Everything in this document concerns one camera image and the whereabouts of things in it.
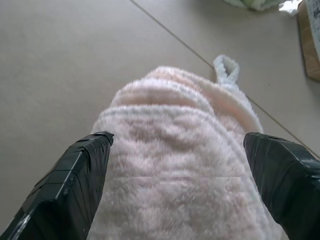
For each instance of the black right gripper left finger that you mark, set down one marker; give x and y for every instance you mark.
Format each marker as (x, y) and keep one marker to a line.
(62, 190)

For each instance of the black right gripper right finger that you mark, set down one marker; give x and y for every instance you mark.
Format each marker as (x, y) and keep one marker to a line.
(285, 185)

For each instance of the pink fluffy towel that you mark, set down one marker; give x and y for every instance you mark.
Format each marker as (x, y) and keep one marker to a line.
(175, 155)

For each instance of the brown cardboard box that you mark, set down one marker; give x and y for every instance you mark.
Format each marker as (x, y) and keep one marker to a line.
(310, 42)

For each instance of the crumpled clear plastic wrap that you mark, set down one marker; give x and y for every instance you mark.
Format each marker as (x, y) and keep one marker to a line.
(291, 8)

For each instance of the pale green fluffy cloth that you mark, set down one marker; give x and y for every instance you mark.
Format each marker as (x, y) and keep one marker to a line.
(250, 3)

